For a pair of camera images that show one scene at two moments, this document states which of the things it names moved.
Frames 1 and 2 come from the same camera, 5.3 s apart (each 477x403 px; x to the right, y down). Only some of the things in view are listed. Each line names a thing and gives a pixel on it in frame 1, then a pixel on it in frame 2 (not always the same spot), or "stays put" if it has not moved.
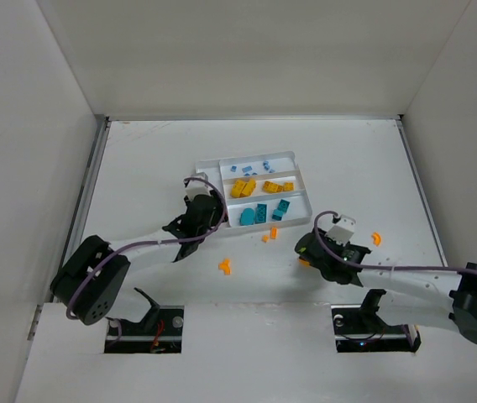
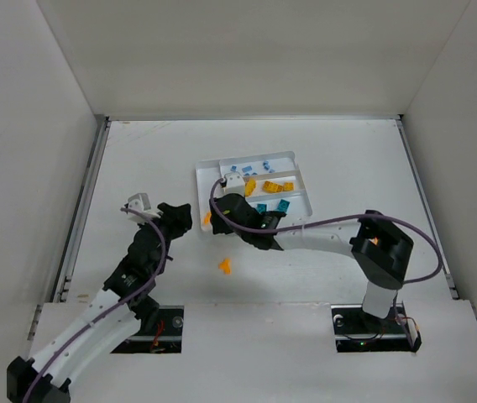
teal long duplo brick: x=260 y=213 stays put
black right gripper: x=320 y=253 -> x=222 y=213
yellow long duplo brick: x=271 y=187 stays put
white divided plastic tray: x=260 y=189 stays put
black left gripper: x=204 y=208 -> x=175 y=217
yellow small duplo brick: x=288 y=185 stays put
